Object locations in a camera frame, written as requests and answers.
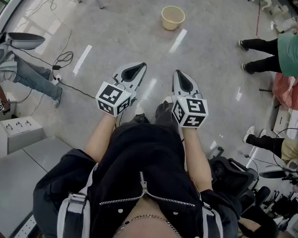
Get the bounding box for black metal equipment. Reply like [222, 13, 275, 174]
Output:
[265, 187, 298, 219]

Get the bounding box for person's left forearm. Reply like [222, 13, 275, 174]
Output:
[83, 113, 120, 163]

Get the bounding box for black office chair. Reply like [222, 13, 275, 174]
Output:
[208, 146, 271, 217]

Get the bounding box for black looped cable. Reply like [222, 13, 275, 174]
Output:
[53, 51, 74, 69]

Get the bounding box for pink cloth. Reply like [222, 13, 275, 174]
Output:
[272, 72, 298, 111]

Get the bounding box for grey white shoulder strap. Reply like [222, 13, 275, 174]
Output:
[201, 201, 224, 238]
[57, 192, 91, 238]

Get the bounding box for black floor cable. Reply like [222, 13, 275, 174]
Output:
[58, 80, 96, 99]

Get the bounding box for person's black zip jacket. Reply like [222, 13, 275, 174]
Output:
[32, 122, 242, 238]

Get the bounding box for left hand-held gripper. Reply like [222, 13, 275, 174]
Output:
[95, 62, 148, 118]

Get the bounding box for plain white cardboard box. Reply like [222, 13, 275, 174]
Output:
[273, 105, 298, 140]

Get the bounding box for thin white cable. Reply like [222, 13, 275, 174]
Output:
[22, 0, 73, 59]

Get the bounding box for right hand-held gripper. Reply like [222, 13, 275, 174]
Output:
[171, 69, 209, 128]

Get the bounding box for long white power strip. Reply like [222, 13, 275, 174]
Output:
[13, 216, 38, 238]

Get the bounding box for white printed cardboard box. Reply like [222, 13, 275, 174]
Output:
[0, 117, 47, 155]

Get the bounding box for beige plastic basket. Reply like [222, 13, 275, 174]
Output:
[161, 5, 186, 31]

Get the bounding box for gold chain necklace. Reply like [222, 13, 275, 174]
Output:
[113, 214, 182, 238]

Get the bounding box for red cable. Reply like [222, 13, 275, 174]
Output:
[255, 0, 262, 38]

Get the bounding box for person's black trousers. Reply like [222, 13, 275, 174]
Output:
[119, 101, 181, 133]

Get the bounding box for person's right forearm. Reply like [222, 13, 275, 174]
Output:
[181, 126, 213, 192]

